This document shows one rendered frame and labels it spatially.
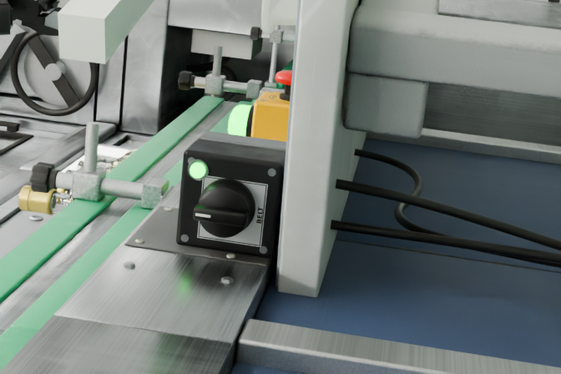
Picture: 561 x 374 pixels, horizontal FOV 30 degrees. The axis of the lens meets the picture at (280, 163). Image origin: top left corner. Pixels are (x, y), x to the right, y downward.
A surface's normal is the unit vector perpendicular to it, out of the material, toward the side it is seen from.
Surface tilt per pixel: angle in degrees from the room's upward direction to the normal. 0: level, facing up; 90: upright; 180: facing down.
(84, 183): 90
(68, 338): 90
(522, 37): 90
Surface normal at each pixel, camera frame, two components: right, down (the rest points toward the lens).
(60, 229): 0.11, -0.96
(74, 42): -0.16, 0.48
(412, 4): 0.07, -0.87
